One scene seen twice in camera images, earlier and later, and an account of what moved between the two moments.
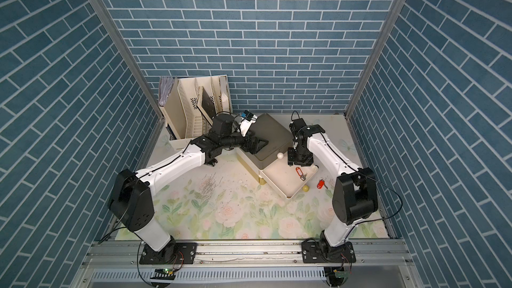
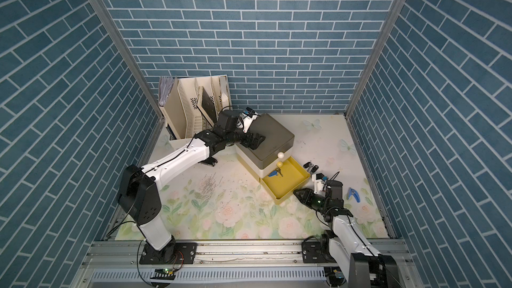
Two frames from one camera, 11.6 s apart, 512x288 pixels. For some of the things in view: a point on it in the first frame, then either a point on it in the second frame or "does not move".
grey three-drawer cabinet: [279, 141] does not move
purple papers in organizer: [165, 87] does not move
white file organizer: [185, 121] does not move
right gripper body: [298, 157] -> [319, 202]
